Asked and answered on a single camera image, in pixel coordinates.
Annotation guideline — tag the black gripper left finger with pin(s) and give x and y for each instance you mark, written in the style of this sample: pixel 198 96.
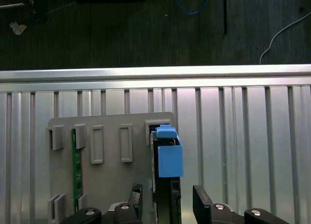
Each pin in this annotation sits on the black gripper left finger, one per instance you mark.
pixel 126 214

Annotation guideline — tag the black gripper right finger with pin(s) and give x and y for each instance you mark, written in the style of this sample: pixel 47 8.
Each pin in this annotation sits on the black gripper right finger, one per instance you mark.
pixel 201 209

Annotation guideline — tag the hard disk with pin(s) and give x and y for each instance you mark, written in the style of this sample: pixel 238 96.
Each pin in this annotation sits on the hard disk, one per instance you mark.
pixel 170 160

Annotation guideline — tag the grey parts rack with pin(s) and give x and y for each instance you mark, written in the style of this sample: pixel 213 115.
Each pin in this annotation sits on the grey parts rack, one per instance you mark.
pixel 109 180

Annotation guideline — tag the green RAM stick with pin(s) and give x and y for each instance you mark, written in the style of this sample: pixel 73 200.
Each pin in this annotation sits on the green RAM stick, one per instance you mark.
pixel 77 165

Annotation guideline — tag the crumpled paper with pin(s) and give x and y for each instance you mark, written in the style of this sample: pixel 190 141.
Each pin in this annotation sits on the crumpled paper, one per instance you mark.
pixel 17 28

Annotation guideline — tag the metal chair base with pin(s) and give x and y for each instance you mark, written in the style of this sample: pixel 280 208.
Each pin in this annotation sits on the metal chair base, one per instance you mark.
pixel 12 5

